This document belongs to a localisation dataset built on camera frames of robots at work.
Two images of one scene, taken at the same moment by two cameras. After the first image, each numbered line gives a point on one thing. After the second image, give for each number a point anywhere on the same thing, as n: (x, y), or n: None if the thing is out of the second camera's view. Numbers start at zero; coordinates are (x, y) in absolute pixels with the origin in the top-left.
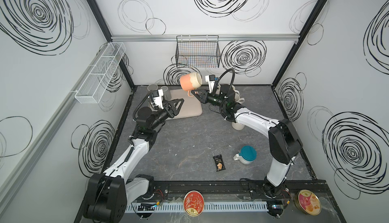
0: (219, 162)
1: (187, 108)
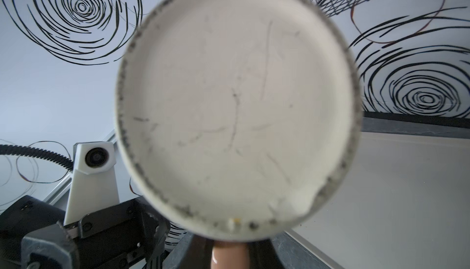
0: None
1: (406, 205)
